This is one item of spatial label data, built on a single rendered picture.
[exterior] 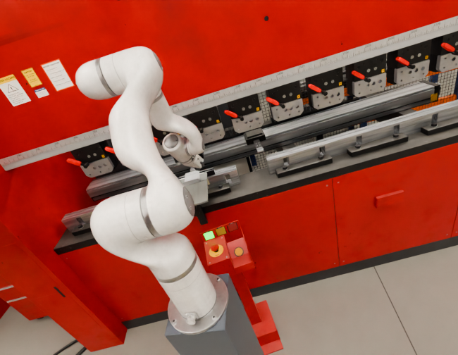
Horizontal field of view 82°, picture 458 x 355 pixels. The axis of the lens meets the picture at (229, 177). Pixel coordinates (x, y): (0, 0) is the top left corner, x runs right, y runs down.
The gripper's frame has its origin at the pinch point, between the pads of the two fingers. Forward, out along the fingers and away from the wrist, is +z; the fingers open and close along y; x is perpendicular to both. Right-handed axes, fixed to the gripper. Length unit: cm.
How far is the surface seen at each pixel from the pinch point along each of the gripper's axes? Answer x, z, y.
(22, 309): 121, 66, 141
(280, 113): -32.3, -5.1, -36.9
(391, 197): -12, 38, -100
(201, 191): 12.2, -0.8, -5.7
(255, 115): -28.2, -8.1, -25.6
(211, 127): -18.3, -10.2, -6.1
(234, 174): -3.3, 14.6, -15.8
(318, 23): -62, -29, -48
